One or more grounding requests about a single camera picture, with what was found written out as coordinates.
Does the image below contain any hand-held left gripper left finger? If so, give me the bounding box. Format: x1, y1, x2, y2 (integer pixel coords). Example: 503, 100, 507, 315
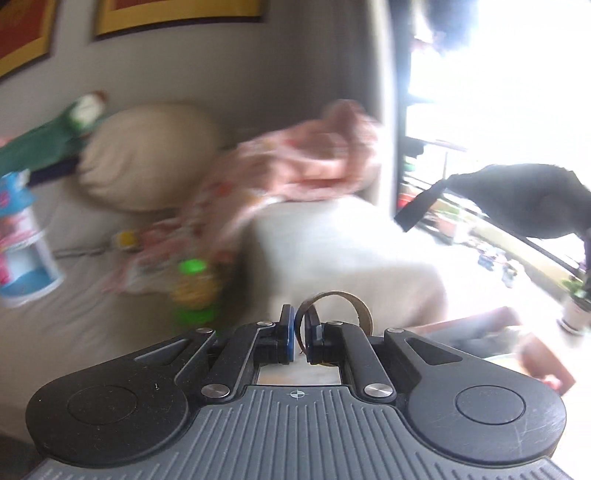
133, 305, 296, 402

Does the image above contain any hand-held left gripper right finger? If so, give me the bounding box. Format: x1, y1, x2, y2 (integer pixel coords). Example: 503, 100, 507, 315
306, 311, 468, 403

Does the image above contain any brown tape roll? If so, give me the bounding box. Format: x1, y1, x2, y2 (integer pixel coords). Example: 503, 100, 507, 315
295, 291, 374, 366

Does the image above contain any black fabric pouch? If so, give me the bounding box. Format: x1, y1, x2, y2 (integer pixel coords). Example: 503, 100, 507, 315
394, 163, 591, 241

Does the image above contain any grey sofa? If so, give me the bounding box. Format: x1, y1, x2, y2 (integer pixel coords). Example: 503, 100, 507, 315
0, 185, 450, 416

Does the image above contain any bottle with green cap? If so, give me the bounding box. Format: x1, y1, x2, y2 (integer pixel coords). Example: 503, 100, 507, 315
170, 259, 223, 331

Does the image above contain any pink printed blanket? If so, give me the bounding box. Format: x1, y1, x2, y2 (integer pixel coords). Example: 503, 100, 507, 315
103, 99, 385, 297

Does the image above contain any small yellow toy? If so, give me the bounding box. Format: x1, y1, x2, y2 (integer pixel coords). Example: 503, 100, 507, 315
112, 230, 140, 251

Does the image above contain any beige pillow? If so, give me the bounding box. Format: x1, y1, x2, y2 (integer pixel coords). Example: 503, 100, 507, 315
76, 102, 223, 213

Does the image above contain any white plant pot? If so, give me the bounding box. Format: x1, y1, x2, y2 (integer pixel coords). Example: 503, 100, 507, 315
556, 295, 591, 336

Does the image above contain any blue pink white container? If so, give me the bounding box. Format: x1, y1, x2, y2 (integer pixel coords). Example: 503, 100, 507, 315
0, 170, 64, 308

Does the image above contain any green plush toy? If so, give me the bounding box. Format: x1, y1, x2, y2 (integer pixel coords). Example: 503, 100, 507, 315
0, 90, 110, 175

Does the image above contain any wide framed picture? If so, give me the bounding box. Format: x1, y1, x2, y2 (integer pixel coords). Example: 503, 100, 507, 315
92, 0, 269, 41

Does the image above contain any framed red picture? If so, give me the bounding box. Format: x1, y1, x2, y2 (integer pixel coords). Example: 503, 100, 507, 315
0, 0, 62, 80

